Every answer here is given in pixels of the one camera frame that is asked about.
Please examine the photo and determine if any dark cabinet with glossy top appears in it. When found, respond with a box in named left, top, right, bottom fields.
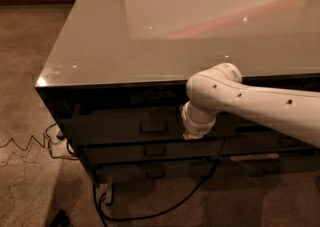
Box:
left=36, top=0, right=320, bottom=184

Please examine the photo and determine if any dark object on floor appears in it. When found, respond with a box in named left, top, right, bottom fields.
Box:
left=48, top=210, right=72, bottom=227

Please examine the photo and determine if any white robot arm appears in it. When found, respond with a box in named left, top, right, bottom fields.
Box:
left=181, top=63, right=320, bottom=147

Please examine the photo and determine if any thick black floor cable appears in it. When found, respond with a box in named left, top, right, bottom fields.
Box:
left=91, top=162, right=218, bottom=227

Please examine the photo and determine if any thin black zigzag cable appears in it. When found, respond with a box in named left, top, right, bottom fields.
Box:
left=0, top=122, right=79, bottom=162

